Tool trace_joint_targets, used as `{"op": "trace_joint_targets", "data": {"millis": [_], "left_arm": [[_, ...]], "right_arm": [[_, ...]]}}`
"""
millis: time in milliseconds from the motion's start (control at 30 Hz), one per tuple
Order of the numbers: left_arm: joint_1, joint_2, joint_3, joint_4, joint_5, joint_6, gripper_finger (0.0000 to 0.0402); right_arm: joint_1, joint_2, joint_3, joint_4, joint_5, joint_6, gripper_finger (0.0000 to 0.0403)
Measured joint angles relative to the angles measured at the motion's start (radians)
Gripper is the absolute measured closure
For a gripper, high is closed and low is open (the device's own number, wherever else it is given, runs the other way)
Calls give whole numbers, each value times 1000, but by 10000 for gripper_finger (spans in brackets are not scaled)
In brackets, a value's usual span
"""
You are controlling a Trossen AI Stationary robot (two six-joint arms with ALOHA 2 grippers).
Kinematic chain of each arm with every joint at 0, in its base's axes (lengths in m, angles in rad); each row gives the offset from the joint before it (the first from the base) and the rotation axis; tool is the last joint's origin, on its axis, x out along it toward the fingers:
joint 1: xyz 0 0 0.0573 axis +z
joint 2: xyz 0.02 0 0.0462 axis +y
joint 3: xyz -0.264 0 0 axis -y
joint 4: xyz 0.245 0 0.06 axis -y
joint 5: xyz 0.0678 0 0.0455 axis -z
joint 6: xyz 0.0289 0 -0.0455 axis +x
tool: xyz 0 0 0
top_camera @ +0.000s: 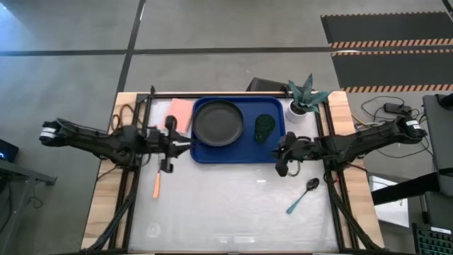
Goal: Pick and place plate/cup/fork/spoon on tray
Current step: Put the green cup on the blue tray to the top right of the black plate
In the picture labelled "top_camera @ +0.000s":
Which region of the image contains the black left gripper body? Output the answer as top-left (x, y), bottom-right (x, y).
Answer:
top-left (147, 115), bottom-right (178, 174)

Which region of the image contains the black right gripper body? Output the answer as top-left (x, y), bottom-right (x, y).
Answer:
top-left (275, 131), bottom-right (316, 177)

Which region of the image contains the dark grey round plate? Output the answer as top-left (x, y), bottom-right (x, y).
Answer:
top-left (191, 99), bottom-right (245, 147)

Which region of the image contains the fork with orange handle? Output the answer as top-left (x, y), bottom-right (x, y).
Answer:
top-left (152, 169), bottom-right (162, 199)

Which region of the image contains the spoon with teal handle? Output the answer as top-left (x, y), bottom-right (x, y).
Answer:
top-left (285, 177), bottom-right (321, 215)

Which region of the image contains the blue plastic tray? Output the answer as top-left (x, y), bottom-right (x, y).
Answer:
top-left (190, 96), bottom-right (287, 164)

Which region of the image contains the pink notepad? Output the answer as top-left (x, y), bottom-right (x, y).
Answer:
top-left (162, 98), bottom-right (195, 135)

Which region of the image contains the white plant pot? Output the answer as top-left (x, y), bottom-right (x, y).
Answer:
top-left (285, 100), bottom-right (308, 124)

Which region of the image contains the green spiky plant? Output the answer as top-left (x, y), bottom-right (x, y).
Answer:
top-left (287, 73), bottom-right (332, 113)

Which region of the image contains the black box behind table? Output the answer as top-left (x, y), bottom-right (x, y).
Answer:
top-left (246, 76), bottom-right (294, 94)

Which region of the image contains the white table mat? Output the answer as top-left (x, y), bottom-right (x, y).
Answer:
top-left (129, 97), bottom-right (339, 252)

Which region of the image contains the black power adapter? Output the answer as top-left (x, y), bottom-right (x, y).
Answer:
top-left (384, 102), bottom-right (411, 115)

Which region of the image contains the white box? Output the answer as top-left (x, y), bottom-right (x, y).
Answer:
top-left (367, 175), bottom-right (410, 228)

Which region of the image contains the black hazard striped floor mat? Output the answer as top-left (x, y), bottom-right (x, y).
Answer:
top-left (320, 11), bottom-right (453, 50)
top-left (331, 49), bottom-right (453, 94)

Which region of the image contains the grey side desk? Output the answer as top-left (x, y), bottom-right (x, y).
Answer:
top-left (371, 93), bottom-right (453, 231)

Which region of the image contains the grey metal desk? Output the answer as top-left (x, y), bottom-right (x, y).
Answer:
top-left (0, 159), bottom-right (57, 255)

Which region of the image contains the dark device with blue light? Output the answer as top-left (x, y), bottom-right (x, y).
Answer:
top-left (0, 138), bottom-right (19, 163)

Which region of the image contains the backlit keyboard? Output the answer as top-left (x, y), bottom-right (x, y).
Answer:
top-left (412, 222), bottom-right (453, 255)

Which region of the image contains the brown cable loop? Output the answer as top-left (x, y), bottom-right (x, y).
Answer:
top-left (111, 104), bottom-right (134, 132)

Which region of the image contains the black aluminium table frame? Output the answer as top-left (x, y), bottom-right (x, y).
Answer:
top-left (83, 84), bottom-right (385, 255)

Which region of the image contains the black cable bundle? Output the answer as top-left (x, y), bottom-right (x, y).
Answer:
top-left (352, 95), bottom-right (436, 160)

